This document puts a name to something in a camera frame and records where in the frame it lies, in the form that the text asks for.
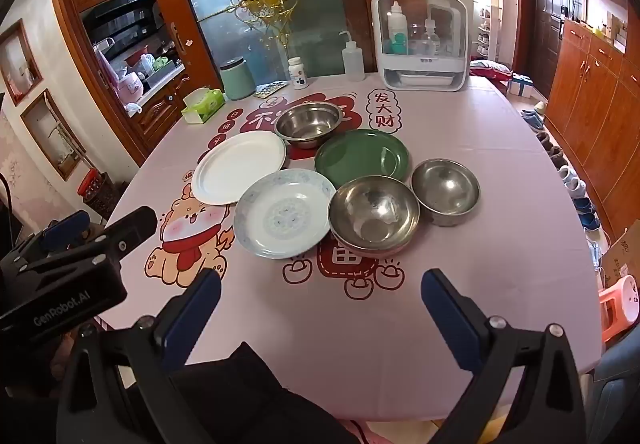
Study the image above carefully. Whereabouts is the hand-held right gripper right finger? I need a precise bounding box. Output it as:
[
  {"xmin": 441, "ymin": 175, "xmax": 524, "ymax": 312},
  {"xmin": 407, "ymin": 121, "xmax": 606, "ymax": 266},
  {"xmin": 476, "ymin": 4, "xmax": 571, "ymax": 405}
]
[{"xmin": 420, "ymin": 268, "xmax": 588, "ymax": 444}]

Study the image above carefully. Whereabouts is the blue and white box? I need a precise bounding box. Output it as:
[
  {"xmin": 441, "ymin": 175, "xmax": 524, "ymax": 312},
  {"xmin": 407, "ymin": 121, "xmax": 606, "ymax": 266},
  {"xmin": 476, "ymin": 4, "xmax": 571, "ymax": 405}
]
[{"xmin": 509, "ymin": 74, "xmax": 535, "ymax": 98}]

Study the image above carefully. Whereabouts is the wide steel bowl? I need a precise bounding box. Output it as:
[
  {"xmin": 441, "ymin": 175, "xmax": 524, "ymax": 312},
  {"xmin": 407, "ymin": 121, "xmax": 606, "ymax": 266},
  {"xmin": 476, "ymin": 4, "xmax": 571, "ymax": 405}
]
[{"xmin": 274, "ymin": 102, "xmax": 345, "ymax": 149}]

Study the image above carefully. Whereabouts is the green plate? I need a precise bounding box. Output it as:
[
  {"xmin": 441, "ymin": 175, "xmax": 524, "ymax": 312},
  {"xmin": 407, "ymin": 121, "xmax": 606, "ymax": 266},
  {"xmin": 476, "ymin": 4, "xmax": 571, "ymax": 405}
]
[{"xmin": 314, "ymin": 129, "xmax": 411, "ymax": 185}]

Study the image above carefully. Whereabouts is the blue patterned plate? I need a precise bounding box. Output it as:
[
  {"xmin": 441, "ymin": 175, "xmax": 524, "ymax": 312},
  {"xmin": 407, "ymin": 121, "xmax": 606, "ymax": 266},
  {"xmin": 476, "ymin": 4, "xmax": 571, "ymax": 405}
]
[{"xmin": 233, "ymin": 169, "xmax": 337, "ymax": 259}]

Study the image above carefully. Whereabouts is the red cushion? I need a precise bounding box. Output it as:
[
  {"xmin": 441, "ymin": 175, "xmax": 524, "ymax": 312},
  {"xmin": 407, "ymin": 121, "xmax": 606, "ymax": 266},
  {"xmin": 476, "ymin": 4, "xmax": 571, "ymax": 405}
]
[{"xmin": 470, "ymin": 58, "xmax": 513, "ymax": 82}]

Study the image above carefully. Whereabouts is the dark wooden door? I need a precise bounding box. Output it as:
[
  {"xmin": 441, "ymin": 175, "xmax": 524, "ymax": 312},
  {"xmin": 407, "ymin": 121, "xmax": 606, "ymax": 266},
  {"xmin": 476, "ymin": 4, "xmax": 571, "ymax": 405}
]
[{"xmin": 525, "ymin": 0, "xmax": 568, "ymax": 69}]

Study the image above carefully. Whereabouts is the clear squeeze wash bottle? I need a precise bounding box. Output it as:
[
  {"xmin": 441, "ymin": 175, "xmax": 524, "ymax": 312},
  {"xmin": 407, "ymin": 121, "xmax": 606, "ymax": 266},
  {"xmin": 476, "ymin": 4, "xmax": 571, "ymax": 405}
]
[{"xmin": 338, "ymin": 30, "xmax": 368, "ymax": 82}]

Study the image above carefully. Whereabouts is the pink rice cooker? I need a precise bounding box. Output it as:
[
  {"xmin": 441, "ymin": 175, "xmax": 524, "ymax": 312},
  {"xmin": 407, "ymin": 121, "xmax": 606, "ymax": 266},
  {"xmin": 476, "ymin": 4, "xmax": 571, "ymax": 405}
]
[{"xmin": 112, "ymin": 71, "xmax": 146, "ymax": 104}]

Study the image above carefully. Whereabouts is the pink plastic stool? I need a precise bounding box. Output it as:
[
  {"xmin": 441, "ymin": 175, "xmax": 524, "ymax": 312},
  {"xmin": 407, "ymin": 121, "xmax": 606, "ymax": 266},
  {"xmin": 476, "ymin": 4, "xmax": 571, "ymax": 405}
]
[{"xmin": 597, "ymin": 274, "xmax": 640, "ymax": 345}]

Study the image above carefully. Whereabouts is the blue cloth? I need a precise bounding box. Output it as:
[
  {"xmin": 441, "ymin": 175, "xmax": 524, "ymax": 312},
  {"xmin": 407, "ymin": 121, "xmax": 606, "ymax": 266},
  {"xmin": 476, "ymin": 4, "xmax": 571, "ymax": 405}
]
[{"xmin": 585, "ymin": 349, "xmax": 640, "ymax": 444}]

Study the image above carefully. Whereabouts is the cardboard box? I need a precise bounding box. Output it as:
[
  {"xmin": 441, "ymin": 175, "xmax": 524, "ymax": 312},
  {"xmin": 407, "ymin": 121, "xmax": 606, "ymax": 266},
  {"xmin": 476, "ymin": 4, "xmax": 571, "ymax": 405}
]
[{"xmin": 597, "ymin": 219, "xmax": 640, "ymax": 289}]

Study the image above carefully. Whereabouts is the red box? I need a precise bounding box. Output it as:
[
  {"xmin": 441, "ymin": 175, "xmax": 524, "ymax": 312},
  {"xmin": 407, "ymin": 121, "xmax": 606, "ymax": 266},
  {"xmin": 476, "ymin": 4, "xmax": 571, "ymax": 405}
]
[{"xmin": 77, "ymin": 169, "xmax": 103, "ymax": 199}]

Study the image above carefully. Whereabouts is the green canister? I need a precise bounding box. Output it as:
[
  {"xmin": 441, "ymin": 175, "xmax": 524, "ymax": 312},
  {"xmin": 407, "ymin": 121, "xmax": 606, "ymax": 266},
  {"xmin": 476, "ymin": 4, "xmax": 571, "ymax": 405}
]
[{"xmin": 220, "ymin": 58, "xmax": 257, "ymax": 100}]

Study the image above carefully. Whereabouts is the wooden wall niche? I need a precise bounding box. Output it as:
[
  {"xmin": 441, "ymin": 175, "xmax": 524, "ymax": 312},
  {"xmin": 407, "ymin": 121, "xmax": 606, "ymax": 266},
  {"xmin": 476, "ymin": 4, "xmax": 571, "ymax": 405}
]
[
  {"xmin": 20, "ymin": 88, "xmax": 86, "ymax": 182},
  {"xmin": 0, "ymin": 18, "xmax": 43, "ymax": 104}
]

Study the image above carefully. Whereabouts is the white storage cabinet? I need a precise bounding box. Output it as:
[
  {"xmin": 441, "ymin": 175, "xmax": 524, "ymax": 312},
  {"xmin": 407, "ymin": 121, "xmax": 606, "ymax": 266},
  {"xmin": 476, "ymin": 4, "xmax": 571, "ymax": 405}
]
[{"xmin": 371, "ymin": 0, "xmax": 468, "ymax": 92}]

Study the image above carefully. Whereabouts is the white pill bottle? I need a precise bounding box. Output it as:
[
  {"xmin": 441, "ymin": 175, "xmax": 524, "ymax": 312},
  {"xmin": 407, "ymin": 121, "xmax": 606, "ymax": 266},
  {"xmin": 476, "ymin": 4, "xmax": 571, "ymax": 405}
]
[{"xmin": 287, "ymin": 56, "xmax": 308, "ymax": 90}]

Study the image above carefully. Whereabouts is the small deep steel bowl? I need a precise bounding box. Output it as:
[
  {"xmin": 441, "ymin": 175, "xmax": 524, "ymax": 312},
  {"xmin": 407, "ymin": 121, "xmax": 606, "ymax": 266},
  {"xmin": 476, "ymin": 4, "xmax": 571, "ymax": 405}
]
[{"xmin": 410, "ymin": 159, "xmax": 482, "ymax": 227}]

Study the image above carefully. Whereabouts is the pill blister pack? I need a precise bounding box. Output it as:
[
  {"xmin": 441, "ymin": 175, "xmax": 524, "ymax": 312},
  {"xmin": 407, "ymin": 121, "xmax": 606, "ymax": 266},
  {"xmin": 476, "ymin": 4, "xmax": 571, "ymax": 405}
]
[{"xmin": 254, "ymin": 80, "xmax": 288, "ymax": 98}]

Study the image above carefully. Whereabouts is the white tray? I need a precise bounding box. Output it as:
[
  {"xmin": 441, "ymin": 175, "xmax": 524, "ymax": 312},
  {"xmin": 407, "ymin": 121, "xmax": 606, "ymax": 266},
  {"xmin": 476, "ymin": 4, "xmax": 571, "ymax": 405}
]
[{"xmin": 397, "ymin": 72, "xmax": 451, "ymax": 87}]

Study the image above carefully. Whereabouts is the green tissue box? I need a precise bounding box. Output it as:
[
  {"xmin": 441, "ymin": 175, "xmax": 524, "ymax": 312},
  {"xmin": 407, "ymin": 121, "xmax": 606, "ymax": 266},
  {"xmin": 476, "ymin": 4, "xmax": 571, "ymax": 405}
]
[{"xmin": 181, "ymin": 88, "xmax": 225, "ymax": 123}]

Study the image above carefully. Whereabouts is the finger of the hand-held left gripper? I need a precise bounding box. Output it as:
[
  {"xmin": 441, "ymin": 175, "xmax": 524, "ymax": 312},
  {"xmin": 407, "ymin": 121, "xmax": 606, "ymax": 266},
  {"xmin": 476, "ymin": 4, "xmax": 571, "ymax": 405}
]
[
  {"xmin": 0, "ymin": 210, "xmax": 92, "ymax": 269},
  {"xmin": 30, "ymin": 206, "xmax": 158, "ymax": 275}
]

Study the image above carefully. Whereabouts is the green bowl white rim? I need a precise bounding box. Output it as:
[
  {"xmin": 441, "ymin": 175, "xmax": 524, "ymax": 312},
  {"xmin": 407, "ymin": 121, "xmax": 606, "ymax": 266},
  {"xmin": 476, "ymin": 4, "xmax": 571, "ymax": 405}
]
[{"xmin": 191, "ymin": 131, "xmax": 287, "ymax": 205}]

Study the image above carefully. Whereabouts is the large deep steel bowl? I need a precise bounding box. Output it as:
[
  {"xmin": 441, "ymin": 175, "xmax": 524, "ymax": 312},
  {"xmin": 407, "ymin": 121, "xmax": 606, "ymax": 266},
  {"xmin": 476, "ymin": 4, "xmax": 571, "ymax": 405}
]
[{"xmin": 327, "ymin": 175, "xmax": 421, "ymax": 259}]

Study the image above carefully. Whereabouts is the row of shoes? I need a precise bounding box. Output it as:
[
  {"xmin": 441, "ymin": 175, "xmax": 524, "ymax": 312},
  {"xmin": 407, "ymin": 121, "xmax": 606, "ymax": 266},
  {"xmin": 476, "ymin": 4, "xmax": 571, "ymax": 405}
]
[{"xmin": 520, "ymin": 101, "xmax": 603, "ymax": 232}]

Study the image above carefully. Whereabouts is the wooden kitchen base cabinet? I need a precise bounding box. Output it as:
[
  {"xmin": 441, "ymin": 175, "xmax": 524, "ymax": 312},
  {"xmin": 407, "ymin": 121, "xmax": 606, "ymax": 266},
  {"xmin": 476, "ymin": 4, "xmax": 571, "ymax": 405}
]
[{"xmin": 127, "ymin": 74, "xmax": 221, "ymax": 145}]

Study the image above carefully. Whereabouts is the frosted glass door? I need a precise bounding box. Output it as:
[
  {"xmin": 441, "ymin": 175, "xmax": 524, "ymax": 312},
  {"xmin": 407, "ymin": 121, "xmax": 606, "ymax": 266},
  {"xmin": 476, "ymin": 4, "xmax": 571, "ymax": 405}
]
[{"xmin": 165, "ymin": 0, "xmax": 381, "ymax": 84}]

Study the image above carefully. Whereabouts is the white bottle teal base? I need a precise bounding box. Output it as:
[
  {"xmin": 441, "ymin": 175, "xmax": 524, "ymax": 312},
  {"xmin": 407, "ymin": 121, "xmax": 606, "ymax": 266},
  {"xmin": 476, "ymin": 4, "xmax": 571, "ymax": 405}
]
[{"xmin": 387, "ymin": 1, "xmax": 410, "ymax": 55}]

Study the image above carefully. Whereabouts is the pink printed tablecloth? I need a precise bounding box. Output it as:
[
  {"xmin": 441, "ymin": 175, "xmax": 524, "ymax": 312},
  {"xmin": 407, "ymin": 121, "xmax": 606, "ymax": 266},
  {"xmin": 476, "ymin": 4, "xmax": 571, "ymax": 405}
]
[{"xmin": 102, "ymin": 74, "xmax": 603, "ymax": 425}]

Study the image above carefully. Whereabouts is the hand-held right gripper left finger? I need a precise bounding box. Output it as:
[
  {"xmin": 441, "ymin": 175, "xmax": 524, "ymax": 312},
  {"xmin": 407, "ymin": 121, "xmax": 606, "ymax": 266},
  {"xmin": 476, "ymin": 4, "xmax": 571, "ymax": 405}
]
[{"xmin": 56, "ymin": 268, "xmax": 223, "ymax": 444}]

